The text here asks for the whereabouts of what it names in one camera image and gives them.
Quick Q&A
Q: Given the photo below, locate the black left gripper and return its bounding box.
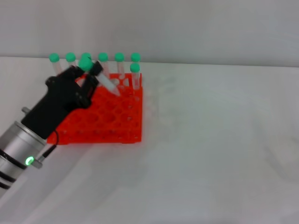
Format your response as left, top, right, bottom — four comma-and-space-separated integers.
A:
21, 61, 104, 141

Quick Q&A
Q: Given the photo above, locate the orange test tube rack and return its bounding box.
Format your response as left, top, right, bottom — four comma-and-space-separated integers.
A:
46, 73, 142, 146

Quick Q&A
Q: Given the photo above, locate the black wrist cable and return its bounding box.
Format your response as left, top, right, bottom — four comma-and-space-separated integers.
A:
41, 130, 59, 158

